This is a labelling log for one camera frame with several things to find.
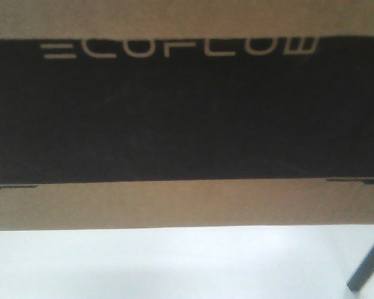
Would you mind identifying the brown cardboard box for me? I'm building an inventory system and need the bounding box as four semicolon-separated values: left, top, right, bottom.
0;1;374;231

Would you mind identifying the dark table leg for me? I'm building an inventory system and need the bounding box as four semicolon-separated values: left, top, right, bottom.
347;244;374;293

